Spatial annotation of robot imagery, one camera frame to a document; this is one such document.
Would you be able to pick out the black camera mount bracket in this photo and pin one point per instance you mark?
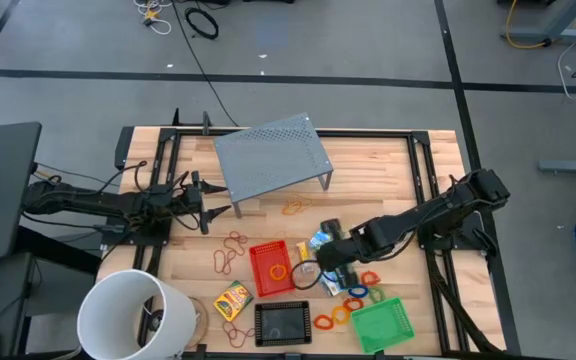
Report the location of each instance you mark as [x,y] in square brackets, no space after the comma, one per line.
[207,122]

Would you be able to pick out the black lamp socket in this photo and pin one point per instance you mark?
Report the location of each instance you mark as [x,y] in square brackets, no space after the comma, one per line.
[157,320]

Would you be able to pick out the black side desk top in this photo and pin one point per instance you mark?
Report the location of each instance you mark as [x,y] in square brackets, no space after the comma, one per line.
[3,175]

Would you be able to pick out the yellow rubber band bundle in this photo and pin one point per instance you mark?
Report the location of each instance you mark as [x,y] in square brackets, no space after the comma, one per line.
[290,207]

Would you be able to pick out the green plastic basket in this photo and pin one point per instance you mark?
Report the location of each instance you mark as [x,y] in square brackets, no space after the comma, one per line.
[383,327]

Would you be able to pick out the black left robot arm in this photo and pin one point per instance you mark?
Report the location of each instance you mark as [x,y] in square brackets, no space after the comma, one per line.
[93,202]

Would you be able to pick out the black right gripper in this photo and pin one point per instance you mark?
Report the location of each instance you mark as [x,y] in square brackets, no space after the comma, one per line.
[335,255]

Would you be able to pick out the clear plastic supplies packet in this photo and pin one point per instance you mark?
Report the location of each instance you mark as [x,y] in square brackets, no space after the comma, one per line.
[330,289]
[307,270]

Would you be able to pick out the black plastic basket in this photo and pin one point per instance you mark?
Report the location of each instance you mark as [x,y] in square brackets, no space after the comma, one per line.
[283,325]

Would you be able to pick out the small yellow box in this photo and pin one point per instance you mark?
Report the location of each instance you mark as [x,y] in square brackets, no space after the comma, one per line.
[304,250]

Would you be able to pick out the red plastic basket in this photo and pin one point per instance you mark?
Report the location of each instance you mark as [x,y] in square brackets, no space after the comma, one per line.
[260,260]

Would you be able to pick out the grey perforated metal riser shelf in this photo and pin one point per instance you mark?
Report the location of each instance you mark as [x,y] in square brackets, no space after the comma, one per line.
[273,157]

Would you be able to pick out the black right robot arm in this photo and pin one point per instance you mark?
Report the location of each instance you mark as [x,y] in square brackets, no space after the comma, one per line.
[408,220]

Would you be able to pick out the yellow Crayola crayon box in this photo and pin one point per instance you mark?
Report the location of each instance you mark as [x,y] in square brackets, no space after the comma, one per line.
[233,301]

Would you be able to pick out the round wooden lamp base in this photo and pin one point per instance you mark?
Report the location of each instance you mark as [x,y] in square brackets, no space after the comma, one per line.
[203,322]

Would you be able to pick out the black table frame rails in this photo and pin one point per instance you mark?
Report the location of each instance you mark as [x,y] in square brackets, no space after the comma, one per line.
[368,134]

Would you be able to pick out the black side desk frame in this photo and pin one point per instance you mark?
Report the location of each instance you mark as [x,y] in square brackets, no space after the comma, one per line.
[58,250]

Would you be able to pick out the grey desk foot bar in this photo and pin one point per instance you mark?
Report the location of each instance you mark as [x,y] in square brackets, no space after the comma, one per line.
[568,166]

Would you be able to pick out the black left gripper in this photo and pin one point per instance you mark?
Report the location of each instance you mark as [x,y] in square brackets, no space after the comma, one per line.
[195,200]

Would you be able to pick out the grey desk leg frame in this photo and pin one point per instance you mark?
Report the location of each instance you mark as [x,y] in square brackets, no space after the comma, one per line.
[568,35]

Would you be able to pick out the white lamp shade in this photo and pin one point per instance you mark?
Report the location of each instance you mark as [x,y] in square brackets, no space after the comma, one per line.
[118,295]

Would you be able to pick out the red rubber band bundle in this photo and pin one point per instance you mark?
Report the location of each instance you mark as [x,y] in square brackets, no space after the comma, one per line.
[238,332]
[231,252]

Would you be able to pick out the black table edge pad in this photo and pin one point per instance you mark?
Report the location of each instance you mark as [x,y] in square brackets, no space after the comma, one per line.
[124,147]

